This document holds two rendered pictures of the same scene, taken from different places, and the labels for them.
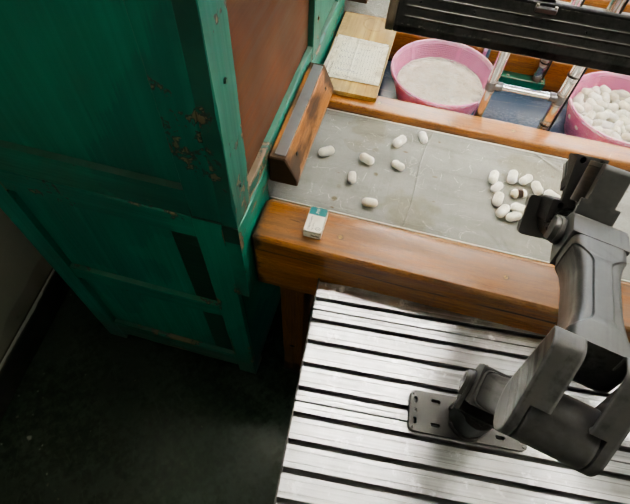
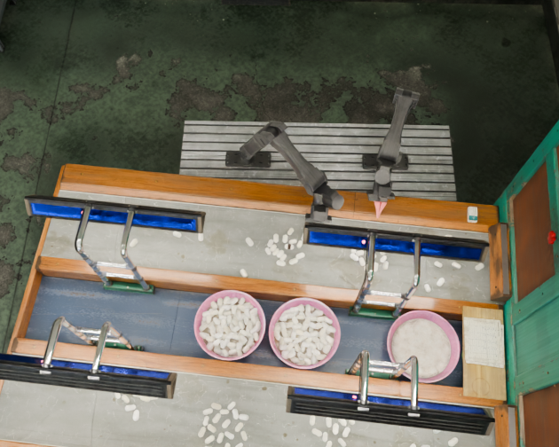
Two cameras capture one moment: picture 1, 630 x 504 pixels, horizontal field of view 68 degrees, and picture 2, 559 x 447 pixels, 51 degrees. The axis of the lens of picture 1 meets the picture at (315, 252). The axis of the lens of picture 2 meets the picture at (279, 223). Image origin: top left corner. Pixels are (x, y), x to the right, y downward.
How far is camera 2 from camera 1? 221 cm
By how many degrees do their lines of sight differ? 56
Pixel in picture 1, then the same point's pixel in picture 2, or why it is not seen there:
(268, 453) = not seen: hidden behind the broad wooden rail
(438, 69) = (423, 364)
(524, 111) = (355, 352)
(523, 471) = (362, 149)
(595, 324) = (405, 105)
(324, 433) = (437, 151)
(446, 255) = (408, 209)
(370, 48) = (477, 355)
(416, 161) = (428, 271)
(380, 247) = (438, 208)
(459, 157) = (404, 279)
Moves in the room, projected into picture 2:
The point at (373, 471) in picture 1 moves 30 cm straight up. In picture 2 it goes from (417, 142) to (433, 102)
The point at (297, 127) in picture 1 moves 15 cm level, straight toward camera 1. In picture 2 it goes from (501, 243) to (489, 207)
